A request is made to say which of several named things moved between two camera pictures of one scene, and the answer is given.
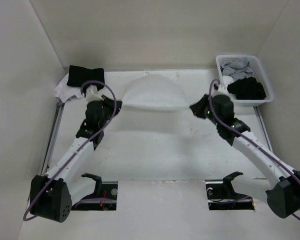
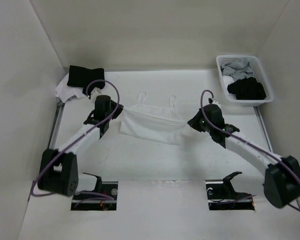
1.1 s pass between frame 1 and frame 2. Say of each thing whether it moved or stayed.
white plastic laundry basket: stayed
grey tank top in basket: stayed
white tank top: moved
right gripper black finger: moved
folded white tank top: stayed
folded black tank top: stayed
